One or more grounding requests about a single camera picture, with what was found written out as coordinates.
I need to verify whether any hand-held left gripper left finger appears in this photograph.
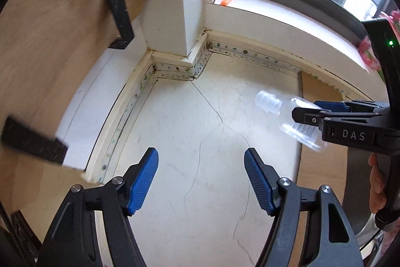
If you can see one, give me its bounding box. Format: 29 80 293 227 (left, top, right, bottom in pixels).
37 147 159 267

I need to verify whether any brown cardboard sheet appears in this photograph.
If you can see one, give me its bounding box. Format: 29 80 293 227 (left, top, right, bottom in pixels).
295 71 354 217

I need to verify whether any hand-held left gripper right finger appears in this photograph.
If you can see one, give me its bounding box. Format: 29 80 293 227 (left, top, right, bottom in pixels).
244 147 365 267

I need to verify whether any clear plastic bottle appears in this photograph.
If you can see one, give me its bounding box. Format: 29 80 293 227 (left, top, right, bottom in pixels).
254 90 328 152

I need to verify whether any person's right hand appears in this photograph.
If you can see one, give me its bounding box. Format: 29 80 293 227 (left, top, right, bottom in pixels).
368 153 388 214

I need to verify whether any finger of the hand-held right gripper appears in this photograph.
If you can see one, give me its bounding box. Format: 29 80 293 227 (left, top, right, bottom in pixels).
313 100 391 114
291 107 332 130

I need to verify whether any wooden shelf board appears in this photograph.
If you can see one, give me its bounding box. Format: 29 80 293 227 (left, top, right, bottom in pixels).
0 0 163 211

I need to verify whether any black shelf bracket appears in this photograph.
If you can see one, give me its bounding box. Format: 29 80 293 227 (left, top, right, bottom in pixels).
105 0 135 50
1 116 69 166

